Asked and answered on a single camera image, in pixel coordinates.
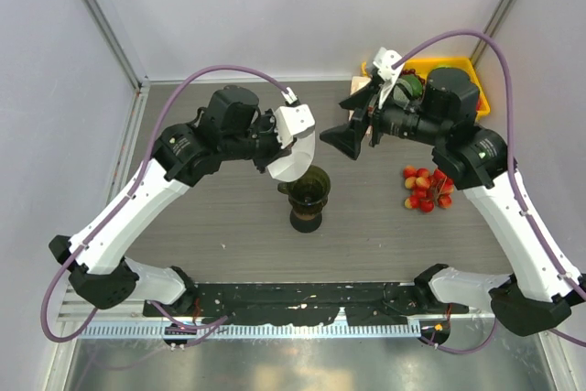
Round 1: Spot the dark green glass dripper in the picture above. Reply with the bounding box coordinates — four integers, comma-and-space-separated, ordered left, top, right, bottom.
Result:
277, 165, 331, 220

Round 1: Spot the yellow plastic fruit tray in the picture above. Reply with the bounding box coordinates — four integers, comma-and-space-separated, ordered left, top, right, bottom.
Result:
361, 57, 492, 116

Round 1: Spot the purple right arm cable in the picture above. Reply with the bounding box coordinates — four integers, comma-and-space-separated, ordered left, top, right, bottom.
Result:
393, 28, 586, 356

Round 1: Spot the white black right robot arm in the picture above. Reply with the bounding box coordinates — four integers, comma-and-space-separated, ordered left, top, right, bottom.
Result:
320, 67, 585, 336

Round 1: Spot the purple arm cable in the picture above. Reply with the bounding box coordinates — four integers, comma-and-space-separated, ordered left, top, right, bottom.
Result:
393, 28, 586, 356
41, 64, 297, 342

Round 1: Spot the white paper coffee filter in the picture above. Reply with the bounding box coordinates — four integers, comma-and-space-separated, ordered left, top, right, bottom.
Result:
267, 133, 316, 182

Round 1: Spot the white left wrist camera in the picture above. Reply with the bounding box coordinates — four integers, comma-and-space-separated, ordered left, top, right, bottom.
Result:
274, 87, 315, 149

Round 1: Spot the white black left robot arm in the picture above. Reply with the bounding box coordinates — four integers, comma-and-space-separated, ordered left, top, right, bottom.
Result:
49, 85, 315, 316

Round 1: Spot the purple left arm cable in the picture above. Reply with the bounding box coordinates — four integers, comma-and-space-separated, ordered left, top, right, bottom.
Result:
41, 64, 297, 342

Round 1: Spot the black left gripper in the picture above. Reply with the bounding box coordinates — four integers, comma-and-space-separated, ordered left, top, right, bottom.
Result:
222, 108, 298, 174

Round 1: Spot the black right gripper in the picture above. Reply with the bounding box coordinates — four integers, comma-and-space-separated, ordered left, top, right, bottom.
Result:
320, 77, 448, 159

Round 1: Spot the green netted melon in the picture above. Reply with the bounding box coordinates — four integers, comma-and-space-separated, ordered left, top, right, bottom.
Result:
392, 79, 414, 109

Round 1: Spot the orange white filter paper pack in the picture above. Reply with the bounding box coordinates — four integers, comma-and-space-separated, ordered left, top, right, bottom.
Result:
350, 76, 372, 95

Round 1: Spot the red yellow lychee bunch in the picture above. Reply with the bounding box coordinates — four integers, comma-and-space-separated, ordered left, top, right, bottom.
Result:
402, 166, 455, 213

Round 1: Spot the white slotted cable duct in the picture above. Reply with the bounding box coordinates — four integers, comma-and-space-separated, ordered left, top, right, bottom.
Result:
81, 319, 421, 340

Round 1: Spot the dark red grape bunch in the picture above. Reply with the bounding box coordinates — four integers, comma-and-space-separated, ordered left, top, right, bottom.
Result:
401, 69, 425, 84

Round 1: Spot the red black coffee server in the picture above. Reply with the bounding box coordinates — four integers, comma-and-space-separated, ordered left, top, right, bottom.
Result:
289, 201, 324, 234

